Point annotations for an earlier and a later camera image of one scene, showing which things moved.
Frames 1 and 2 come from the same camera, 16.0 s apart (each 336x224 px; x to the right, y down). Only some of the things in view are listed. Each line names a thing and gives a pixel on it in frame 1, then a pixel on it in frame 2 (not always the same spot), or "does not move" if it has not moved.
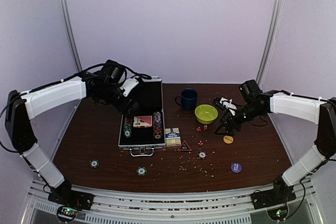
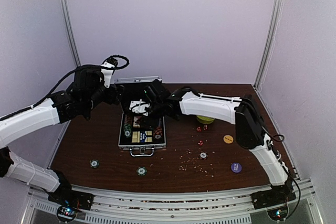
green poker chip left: [94, 163] does not move
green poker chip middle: [141, 171] does not move
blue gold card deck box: [172, 137] -> [145, 136]
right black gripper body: [250, 111] -> [156, 109]
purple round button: [236, 167] does not move
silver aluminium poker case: [143, 130] does not move
